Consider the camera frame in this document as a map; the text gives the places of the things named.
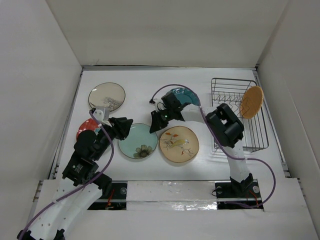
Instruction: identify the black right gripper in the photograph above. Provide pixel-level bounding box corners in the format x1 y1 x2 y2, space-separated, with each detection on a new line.
150 108 174 134

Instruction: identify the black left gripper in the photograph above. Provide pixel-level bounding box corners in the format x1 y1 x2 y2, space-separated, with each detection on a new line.
93 116 133 160

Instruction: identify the light blue flower plate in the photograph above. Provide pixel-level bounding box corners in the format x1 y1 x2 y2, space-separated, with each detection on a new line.
118 123 158 160

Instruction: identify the dark teal scalloped plate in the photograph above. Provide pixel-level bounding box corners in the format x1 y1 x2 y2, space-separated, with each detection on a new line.
169 87 200 106

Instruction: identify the orange woven wicker plate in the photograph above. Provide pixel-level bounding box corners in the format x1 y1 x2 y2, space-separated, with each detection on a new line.
240 86 264 119

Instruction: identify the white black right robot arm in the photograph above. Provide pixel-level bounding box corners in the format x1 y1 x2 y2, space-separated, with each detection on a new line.
149 92 253 197

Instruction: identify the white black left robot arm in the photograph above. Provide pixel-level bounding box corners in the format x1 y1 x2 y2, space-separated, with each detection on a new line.
17 117 133 240

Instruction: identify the red patterned plate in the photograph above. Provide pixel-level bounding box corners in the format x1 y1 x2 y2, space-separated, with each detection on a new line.
76 118 100 140

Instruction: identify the beige plate with bird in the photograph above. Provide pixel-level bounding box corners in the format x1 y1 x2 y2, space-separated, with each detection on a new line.
159 126 200 163

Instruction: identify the cream plate with tree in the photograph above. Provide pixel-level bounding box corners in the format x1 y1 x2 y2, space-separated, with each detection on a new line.
88 82 126 112

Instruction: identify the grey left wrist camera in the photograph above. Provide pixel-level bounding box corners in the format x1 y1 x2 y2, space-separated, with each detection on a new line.
89 106 110 125

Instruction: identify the dark wire dish rack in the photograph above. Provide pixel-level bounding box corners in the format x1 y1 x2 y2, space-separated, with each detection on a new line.
211 77 269 153

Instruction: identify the metal base rail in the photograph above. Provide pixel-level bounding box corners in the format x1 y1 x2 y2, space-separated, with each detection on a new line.
89 180 263 211

